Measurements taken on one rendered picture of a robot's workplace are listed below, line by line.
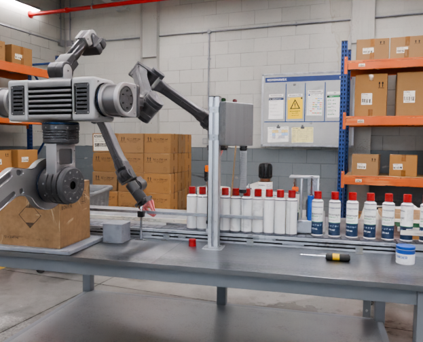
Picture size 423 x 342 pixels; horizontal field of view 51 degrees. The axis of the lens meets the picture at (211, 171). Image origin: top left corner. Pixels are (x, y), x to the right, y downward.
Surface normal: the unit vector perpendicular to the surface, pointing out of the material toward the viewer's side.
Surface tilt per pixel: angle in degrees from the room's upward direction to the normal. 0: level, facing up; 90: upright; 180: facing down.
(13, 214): 90
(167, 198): 90
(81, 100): 90
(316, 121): 90
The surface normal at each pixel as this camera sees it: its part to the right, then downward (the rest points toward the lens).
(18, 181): 0.93, 0.04
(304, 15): -0.36, 0.06
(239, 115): 0.65, 0.06
